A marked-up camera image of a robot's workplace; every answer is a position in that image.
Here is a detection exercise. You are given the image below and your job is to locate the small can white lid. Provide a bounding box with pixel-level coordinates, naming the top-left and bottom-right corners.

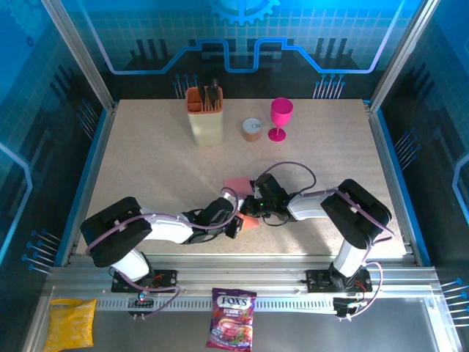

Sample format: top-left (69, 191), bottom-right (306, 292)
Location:
top-left (241, 117), bottom-right (263, 142)

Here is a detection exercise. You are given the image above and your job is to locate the cream utensil holder orange insert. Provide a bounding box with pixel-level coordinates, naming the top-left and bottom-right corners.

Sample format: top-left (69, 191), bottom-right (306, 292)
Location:
top-left (185, 87), bottom-right (225, 148)

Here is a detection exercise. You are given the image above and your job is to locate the pink plastic goblet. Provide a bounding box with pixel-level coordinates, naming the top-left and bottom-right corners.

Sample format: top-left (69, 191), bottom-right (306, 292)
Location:
top-left (267, 97), bottom-right (294, 142)

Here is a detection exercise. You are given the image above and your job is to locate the purple Fox's candy bag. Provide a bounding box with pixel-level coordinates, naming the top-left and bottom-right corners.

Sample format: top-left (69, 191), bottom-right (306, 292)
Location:
top-left (205, 287), bottom-right (257, 351)

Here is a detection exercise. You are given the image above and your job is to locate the steel shelf plate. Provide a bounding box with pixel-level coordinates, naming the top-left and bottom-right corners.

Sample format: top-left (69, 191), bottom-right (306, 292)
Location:
top-left (21, 285), bottom-right (465, 352)

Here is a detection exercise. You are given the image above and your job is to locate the yellow snack bag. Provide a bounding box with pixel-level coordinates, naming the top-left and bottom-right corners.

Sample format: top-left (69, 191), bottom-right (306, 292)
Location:
top-left (43, 298), bottom-right (98, 351)

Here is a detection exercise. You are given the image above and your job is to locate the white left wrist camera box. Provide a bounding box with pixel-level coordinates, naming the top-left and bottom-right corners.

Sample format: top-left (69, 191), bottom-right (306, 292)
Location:
top-left (221, 186), bottom-right (240, 205)

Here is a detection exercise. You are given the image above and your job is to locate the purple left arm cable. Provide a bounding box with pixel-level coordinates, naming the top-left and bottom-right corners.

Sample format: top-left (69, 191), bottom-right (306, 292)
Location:
top-left (85, 186), bottom-right (241, 320)

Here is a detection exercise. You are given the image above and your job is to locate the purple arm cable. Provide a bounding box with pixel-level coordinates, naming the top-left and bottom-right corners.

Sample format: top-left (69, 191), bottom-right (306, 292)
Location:
top-left (85, 186), bottom-right (241, 320)
top-left (262, 161), bottom-right (395, 323)

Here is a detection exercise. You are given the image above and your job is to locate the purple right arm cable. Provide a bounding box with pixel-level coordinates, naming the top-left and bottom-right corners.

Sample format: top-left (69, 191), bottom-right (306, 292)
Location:
top-left (262, 161), bottom-right (395, 323)

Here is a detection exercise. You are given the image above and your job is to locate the aluminium mounting rail beam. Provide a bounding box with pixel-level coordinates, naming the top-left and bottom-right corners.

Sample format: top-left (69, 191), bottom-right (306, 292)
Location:
top-left (45, 256), bottom-right (440, 294)

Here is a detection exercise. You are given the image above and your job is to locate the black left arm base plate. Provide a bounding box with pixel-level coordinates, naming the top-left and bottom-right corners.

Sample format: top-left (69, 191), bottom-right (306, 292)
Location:
top-left (111, 269), bottom-right (179, 294)

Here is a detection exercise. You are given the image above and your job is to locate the slotted grey cable duct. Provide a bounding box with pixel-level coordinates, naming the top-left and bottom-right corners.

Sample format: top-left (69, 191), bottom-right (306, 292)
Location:
top-left (97, 298), bottom-right (336, 312)

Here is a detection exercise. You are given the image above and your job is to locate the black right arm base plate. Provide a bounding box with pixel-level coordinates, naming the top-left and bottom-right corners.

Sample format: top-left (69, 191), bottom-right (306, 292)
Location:
top-left (306, 269), bottom-right (373, 293)

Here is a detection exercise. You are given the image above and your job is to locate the aluminium table side rail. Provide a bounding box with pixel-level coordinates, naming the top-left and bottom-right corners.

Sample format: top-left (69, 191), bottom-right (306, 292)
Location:
top-left (363, 99), bottom-right (421, 267)
top-left (60, 102), bottom-right (118, 267)

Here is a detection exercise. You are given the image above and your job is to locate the aluminium frame post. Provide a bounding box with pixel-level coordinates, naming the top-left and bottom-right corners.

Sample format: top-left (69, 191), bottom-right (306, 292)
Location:
top-left (369, 0), bottom-right (441, 113)
top-left (40, 0), bottom-right (117, 113)

